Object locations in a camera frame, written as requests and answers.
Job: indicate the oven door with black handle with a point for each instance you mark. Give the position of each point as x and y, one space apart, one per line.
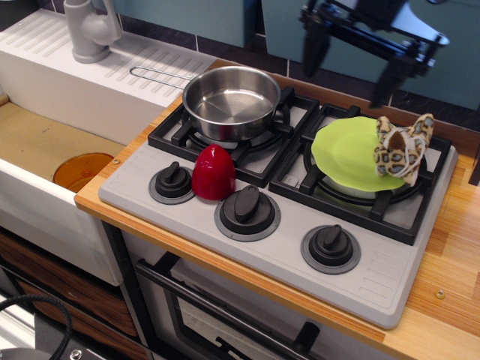
218 319

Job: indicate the lime green plate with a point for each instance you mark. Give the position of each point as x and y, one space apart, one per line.
344 151

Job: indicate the black stove knob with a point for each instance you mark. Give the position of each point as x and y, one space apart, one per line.
172 185
248 215
331 250

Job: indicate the stainless steel pan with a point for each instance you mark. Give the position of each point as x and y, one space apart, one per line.
227 104

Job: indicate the black left burner grate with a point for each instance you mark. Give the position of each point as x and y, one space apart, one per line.
255 159

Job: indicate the grey toy faucet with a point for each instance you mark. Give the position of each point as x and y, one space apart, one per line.
91 33

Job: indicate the black right burner grate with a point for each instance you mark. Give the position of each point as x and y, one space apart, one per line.
397 213

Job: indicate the wooden drawer fronts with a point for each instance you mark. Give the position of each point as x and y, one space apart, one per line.
99 312

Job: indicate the white toy sink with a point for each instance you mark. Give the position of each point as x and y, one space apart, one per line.
54 108

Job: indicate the orange sink drain plug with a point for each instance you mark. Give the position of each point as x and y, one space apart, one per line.
78 171

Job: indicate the red toy sweet potato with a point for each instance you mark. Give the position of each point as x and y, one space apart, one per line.
214 174

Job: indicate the spotted stuffed cheetah toy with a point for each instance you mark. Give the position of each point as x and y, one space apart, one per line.
400 150

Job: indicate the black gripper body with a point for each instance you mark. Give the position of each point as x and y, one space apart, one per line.
382 28

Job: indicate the black left stove knob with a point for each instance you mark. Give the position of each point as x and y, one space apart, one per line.
172 185

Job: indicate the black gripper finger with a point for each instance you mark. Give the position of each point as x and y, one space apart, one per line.
316 45
394 75

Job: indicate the black middle stove knob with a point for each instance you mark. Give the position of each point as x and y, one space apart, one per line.
248 215

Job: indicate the black right stove knob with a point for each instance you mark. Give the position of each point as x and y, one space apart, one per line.
331 250

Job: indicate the black burner grate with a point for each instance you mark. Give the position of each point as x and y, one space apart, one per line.
255 159
397 213

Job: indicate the grey toy stove top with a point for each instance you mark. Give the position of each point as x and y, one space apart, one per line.
308 209

